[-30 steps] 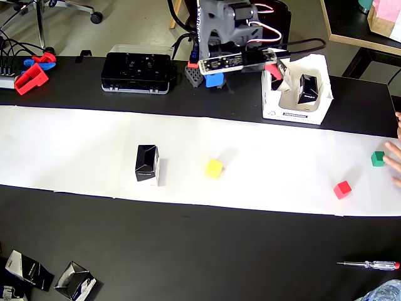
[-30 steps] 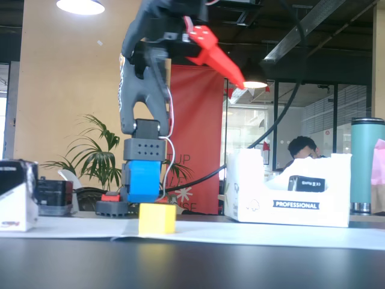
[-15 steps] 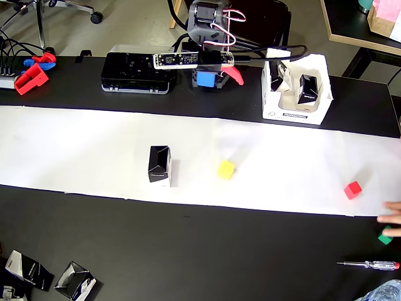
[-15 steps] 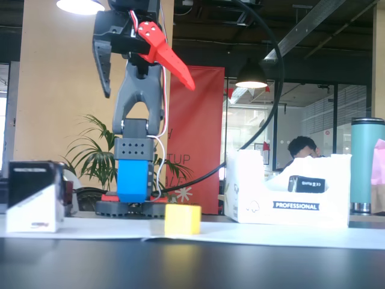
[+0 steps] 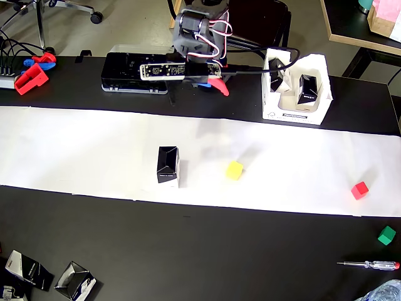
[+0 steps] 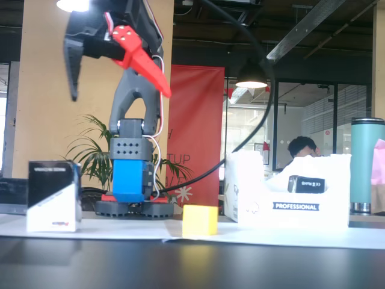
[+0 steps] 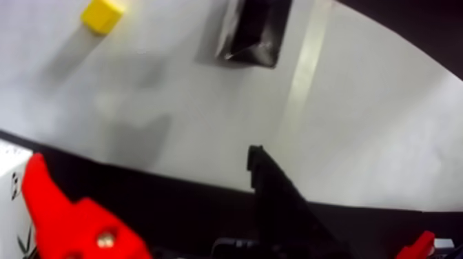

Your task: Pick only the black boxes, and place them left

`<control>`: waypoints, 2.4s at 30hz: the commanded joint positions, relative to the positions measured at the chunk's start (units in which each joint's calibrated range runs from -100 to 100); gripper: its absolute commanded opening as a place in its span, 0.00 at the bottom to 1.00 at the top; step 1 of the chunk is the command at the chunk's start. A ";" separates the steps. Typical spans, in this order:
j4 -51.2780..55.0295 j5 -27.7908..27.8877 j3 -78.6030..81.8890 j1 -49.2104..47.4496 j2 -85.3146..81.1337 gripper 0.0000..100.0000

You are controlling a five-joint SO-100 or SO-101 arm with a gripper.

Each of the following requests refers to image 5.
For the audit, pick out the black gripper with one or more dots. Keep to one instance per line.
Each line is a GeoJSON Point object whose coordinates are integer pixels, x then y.
{"type": "Point", "coordinates": [220, 85]}

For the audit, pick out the small black box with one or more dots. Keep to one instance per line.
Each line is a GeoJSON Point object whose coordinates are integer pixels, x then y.
{"type": "Point", "coordinates": [308, 91]}
{"type": "Point", "coordinates": [277, 75]}
{"type": "Point", "coordinates": [167, 166]}

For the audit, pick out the grey robot arm blue base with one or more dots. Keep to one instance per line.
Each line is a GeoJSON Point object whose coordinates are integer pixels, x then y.
{"type": "Point", "coordinates": [195, 34]}

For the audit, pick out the black electronics case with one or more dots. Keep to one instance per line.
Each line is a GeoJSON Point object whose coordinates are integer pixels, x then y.
{"type": "Point", "coordinates": [125, 72]}

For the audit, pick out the wooden leg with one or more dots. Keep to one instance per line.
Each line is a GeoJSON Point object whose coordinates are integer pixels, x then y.
{"type": "Point", "coordinates": [173, 14]}

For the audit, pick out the white cardboard box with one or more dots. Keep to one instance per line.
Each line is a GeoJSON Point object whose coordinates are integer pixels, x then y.
{"type": "Point", "coordinates": [272, 109]}

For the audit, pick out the yellow cube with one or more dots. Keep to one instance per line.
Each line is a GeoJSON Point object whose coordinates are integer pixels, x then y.
{"type": "Point", "coordinates": [235, 171]}

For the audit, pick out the black chair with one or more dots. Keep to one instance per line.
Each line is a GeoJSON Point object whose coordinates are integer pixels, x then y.
{"type": "Point", "coordinates": [257, 19]}

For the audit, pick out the black table clamp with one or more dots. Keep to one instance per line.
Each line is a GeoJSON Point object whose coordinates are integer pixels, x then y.
{"type": "Point", "coordinates": [83, 54]}

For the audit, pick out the white paper sheet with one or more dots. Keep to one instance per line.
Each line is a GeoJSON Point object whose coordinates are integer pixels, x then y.
{"type": "Point", "coordinates": [94, 150]}

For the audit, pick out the small red printed part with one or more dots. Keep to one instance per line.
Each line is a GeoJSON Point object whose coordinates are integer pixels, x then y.
{"type": "Point", "coordinates": [47, 58]}

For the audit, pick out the large red printed part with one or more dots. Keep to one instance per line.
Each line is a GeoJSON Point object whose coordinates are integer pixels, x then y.
{"type": "Point", "coordinates": [29, 80]}

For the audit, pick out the wooden edged table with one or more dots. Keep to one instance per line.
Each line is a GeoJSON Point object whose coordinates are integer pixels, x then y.
{"type": "Point", "coordinates": [351, 25]}

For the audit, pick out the blue printed part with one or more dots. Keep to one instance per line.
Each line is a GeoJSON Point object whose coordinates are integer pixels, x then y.
{"type": "Point", "coordinates": [29, 62]}

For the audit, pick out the office chair base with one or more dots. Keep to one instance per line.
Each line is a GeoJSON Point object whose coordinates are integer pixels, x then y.
{"type": "Point", "coordinates": [40, 19]}

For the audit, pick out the teal thermos bottle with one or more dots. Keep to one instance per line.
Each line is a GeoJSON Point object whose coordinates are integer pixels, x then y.
{"type": "Point", "coordinates": [365, 4]}

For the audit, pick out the grey usb hub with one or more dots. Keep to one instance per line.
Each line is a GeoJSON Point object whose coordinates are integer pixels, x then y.
{"type": "Point", "coordinates": [6, 81]}

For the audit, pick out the red cube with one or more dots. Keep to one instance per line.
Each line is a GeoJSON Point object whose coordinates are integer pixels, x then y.
{"type": "Point", "coordinates": [359, 191]}

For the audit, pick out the brown kraft paper bag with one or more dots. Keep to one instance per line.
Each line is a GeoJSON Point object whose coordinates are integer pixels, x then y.
{"type": "Point", "coordinates": [380, 26]}

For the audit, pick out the pink tissue paper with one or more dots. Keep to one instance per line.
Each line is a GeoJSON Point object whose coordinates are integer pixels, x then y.
{"type": "Point", "coordinates": [388, 7]}

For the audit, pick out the open black packaging box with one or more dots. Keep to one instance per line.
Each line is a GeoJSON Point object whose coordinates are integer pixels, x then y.
{"type": "Point", "coordinates": [75, 280]}

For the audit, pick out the green cube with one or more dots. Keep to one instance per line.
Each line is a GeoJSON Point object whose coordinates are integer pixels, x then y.
{"type": "Point", "coordinates": [387, 235]}

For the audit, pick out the flat black packaging box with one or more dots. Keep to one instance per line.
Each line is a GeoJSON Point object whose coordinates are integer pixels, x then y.
{"type": "Point", "coordinates": [28, 269]}

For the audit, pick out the clear plastic bottle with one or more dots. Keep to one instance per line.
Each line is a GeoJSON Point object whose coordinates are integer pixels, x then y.
{"type": "Point", "coordinates": [385, 291]}

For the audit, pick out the white camera board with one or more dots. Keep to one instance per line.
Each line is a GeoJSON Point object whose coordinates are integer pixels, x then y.
{"type": "Point", "coordinates": [156, 70]}

